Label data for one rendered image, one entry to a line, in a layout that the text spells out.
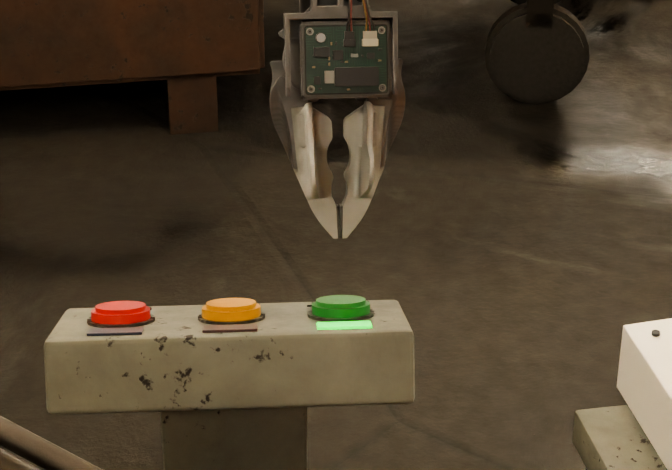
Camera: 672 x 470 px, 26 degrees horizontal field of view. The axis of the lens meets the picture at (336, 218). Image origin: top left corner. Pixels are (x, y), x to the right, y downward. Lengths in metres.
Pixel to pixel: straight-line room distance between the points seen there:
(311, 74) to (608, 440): 0.62
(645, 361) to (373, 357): 0.50
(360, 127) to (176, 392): 0.21
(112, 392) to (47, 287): 1.31
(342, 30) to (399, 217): 1.52
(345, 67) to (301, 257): 1.41
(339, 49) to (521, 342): 1.24
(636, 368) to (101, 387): 0.63
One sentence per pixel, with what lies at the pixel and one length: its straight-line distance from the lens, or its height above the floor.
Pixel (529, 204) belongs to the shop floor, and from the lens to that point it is 2.48.
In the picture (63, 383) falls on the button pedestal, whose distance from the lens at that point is 0.96.
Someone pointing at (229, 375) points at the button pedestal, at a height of 0.59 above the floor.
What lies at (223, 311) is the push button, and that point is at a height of 0.61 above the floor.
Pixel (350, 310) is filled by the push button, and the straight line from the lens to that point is 0.98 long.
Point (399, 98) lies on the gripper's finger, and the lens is 0.97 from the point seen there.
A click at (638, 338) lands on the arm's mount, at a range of 1.43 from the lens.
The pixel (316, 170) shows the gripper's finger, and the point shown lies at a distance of 0.96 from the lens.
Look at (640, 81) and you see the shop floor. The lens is 3.02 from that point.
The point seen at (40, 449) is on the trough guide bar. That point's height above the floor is 0.72.
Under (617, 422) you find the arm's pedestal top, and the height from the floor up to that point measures 0.30.
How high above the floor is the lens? 1.12
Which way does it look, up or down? 28 degrees down
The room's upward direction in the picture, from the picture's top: straight up
